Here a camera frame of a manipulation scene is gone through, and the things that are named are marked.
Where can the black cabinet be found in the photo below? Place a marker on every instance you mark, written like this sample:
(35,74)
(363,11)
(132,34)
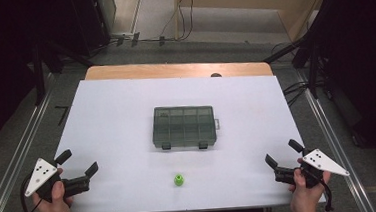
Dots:
(89,19)

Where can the aluminium floor rail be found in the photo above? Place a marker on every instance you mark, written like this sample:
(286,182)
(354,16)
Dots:
(14,161)
(326,129)

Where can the white table sheet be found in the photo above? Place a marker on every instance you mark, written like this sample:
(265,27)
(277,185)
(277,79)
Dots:
(110,124)

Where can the small green plastic cap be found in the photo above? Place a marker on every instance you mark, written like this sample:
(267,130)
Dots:
(178,180)

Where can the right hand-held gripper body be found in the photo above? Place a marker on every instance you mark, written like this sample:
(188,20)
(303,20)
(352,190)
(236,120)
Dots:
(320,162)

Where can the person's right hand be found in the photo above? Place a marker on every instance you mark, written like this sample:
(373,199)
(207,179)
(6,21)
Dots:
(304,199)

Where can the black metal stand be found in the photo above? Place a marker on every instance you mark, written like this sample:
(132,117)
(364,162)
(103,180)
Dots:
(313,73)
(38,76)

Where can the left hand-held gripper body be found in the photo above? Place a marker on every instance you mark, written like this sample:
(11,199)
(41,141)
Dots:
(42,174)

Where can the grey transparent compartment box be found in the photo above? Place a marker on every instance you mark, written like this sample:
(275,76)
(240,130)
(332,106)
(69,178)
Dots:
(184,126)

